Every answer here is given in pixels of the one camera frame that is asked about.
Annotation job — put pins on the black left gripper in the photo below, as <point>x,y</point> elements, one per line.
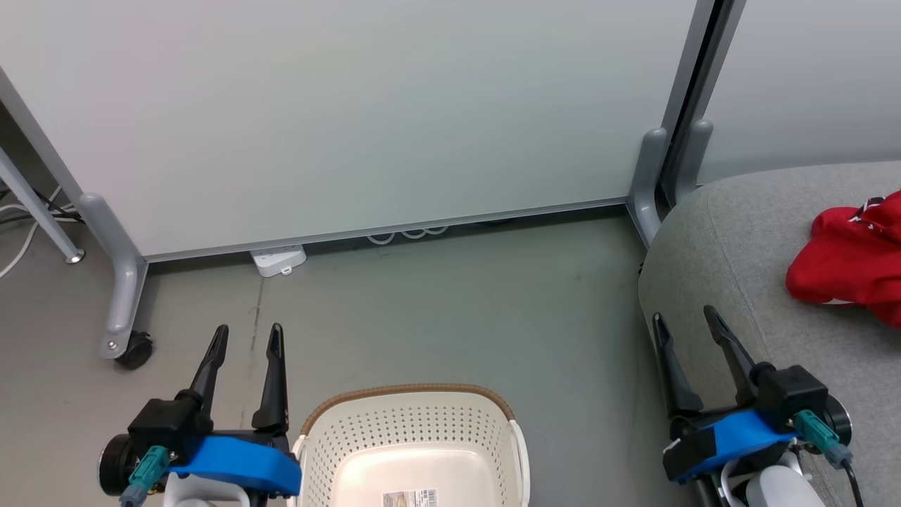
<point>169,422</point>

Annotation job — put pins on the white barcode sticker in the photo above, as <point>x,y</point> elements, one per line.
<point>410,498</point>

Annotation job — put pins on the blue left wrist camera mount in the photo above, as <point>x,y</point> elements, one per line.
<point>239,461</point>

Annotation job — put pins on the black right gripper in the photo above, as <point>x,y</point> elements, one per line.
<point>792,394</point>

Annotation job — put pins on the large white partition panel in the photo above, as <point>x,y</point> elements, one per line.
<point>352,113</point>

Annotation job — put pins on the grey metal table leg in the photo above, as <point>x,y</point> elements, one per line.
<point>39,211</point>

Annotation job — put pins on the cream perforated laundry basket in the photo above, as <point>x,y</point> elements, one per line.
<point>408,436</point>

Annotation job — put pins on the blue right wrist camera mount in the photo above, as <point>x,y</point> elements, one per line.
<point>732,440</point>

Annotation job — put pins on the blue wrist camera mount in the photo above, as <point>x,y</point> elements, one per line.
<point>732,440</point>
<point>239,461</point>

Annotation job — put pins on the grey fabric sofa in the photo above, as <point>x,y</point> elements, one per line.
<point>746,253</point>

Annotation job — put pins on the narrow white partition panel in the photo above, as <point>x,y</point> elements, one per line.
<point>809,84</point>

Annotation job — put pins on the grey partition foot with caster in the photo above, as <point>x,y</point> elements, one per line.
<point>125,282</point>

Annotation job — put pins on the black caster wheel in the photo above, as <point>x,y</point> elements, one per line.
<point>137,351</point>

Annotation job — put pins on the red basketball jersey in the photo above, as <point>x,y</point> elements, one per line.
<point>848,260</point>

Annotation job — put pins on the white power strip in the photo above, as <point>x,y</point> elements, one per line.
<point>279,260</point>

